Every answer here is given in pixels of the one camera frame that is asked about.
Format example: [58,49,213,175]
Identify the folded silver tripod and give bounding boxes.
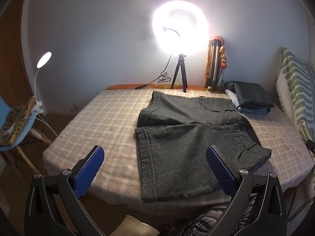
[207,39,223,91]

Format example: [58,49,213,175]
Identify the dark folded pants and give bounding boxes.
[224,81,275,109]

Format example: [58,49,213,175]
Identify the small black tripod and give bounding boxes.
[170,53,188,93]

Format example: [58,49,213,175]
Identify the white lamp cable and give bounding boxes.
[5,112,59,138]

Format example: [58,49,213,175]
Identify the white clip desk lamp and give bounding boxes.
[33,52,53,115]

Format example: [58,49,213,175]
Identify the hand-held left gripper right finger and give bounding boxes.
[206,146,288,236]

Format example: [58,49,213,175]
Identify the grey pants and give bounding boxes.
[135,91,272,203]

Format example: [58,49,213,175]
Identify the leopard print cushion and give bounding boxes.
[0,96,36,145]

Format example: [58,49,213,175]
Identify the wooden door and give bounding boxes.
[0,0,37,109]

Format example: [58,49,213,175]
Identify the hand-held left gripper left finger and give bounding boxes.
[25,146,109,236]

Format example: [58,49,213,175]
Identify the black ring light cable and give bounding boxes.
[135,54,173,89]

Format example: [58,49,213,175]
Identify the gooseneck phone holder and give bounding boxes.
[161,27,183,41]

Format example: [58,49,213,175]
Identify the person's patterned clothing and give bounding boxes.
[172,194,259,236]

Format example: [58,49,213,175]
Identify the folded white cloth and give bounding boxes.
[225,88,240,109]

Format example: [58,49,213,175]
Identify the folded blue jeans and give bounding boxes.
[237,104,271,115]

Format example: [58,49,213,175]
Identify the green striped pillow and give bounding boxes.
[276,47,315,148]

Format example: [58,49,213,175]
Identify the blue chair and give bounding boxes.
[0,96,52,172]

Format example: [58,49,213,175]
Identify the beige object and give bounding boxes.
[118,215,160,236]

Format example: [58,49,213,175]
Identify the plaid bed blanket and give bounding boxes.
[43,88,315,202]

